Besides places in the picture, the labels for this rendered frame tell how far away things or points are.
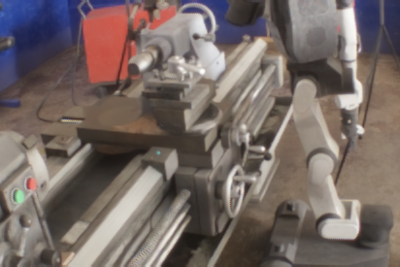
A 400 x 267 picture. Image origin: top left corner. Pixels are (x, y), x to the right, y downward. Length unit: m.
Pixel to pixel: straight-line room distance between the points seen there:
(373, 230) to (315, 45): 0.96
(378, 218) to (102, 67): 3.15
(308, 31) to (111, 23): 2.97
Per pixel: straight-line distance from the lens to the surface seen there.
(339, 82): 2.19
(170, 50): 2.42
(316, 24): 2.03
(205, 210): 2.05
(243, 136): 2.06
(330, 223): 2.50
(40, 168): 1.51
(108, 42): 4.82
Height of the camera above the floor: 1.80
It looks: 25 degrees down
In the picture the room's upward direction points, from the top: 5 degrees counter-clockwise
